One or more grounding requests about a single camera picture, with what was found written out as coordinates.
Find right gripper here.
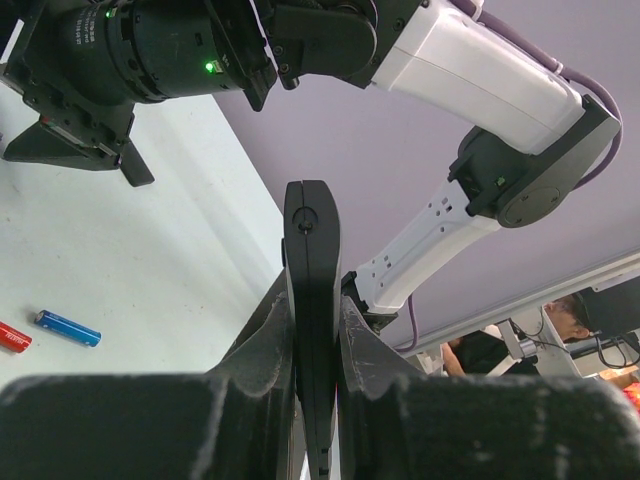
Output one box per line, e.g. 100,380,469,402
1,1,154,188

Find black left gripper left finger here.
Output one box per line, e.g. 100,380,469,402
1,277,294,479

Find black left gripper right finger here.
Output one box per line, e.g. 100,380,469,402
337,297,639,479

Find black remote control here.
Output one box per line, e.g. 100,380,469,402
283,180,341,479

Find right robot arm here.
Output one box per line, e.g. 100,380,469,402
1,1,639,479

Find blue battery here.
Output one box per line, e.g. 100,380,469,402
34,310,102,348

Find orange red battery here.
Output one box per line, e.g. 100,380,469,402
0,322,32,353

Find person in background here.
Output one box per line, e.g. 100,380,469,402
447,292,640,381

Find right aluminium frame post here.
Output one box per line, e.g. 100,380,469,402
394,249,640,359

